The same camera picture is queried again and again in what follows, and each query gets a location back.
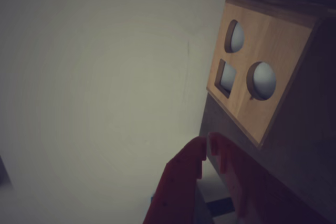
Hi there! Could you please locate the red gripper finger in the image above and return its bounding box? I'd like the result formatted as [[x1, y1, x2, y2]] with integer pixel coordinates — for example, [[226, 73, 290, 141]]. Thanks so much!
[[142, 136, 207, 224], [208, 132, 333, 224]]

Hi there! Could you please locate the blue clamp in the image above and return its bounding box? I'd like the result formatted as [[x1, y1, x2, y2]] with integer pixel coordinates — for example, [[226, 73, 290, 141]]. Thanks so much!
[[206, 199, 235, 217]]

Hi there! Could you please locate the wooden shape sorter box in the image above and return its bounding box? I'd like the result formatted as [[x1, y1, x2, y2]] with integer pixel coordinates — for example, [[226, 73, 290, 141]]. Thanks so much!
[[206, 0, 336, 167]]

